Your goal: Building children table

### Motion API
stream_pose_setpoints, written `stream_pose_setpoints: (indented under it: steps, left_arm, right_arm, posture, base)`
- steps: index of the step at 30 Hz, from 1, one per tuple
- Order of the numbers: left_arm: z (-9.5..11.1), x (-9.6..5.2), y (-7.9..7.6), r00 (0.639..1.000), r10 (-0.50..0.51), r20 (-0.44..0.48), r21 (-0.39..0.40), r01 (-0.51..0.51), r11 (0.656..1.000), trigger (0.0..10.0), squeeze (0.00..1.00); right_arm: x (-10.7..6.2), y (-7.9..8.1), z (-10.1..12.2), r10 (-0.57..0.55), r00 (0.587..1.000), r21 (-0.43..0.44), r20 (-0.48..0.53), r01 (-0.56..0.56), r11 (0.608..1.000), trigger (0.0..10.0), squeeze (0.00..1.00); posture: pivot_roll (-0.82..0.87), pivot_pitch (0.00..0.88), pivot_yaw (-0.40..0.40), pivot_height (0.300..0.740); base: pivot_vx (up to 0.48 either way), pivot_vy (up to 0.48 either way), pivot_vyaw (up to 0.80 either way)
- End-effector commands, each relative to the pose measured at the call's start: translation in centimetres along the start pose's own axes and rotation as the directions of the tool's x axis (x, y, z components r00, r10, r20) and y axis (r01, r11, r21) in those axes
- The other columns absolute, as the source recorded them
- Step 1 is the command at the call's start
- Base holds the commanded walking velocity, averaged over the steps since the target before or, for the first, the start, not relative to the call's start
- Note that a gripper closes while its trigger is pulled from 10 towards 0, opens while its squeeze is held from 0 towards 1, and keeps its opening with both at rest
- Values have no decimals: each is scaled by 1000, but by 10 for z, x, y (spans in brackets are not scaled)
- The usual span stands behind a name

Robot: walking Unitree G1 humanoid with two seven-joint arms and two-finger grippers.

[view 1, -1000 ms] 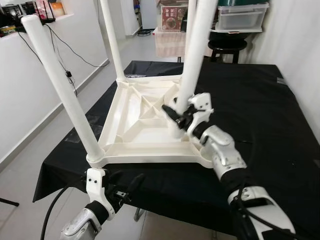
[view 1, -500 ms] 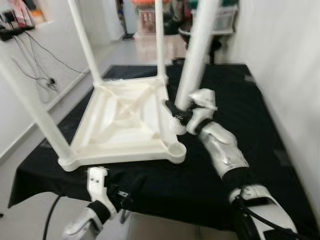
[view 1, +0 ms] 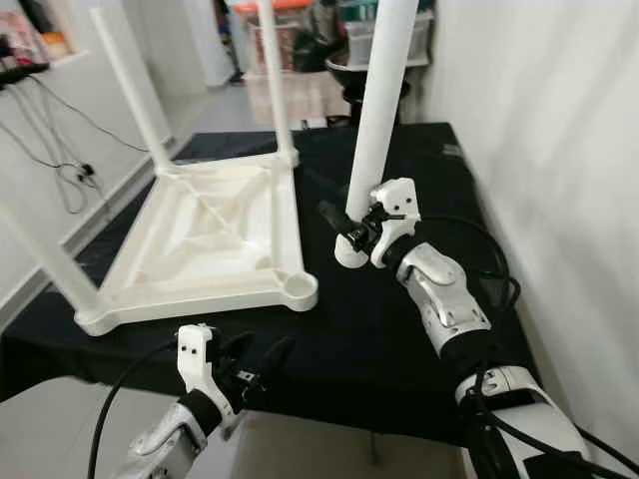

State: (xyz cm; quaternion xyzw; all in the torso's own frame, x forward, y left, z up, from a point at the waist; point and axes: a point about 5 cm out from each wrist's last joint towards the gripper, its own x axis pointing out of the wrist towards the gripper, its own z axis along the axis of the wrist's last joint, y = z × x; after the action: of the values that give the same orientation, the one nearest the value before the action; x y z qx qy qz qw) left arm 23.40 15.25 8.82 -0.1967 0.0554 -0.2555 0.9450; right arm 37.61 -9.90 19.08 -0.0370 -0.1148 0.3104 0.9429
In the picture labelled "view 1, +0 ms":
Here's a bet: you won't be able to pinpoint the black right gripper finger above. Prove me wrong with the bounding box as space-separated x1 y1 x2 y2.
317 200 354 242

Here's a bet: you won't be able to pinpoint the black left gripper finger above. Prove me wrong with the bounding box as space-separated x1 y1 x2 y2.
215 331 257 372
253 336 298 388

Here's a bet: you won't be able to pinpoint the white plastic children tabletop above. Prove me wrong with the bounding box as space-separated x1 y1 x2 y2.
75 150 320 337

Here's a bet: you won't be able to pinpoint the pink cloth covered table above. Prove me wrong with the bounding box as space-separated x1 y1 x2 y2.
240 68 352 128

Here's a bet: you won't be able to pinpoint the black bag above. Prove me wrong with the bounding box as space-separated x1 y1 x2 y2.
295 28 347 75

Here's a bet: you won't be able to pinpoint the clear plastic storage box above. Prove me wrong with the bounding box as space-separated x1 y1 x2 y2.
344 8 436 69

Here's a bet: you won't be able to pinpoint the black router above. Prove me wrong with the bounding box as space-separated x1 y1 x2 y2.
0 38 51 89

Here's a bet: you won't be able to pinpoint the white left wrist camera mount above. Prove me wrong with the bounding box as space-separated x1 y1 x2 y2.
177 324 242 436

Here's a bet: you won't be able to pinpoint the grey metal folding table frame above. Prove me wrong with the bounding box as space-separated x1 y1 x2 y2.
367 431 388 468

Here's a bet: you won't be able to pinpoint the black wall cable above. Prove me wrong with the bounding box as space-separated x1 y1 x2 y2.
0 75 153 217

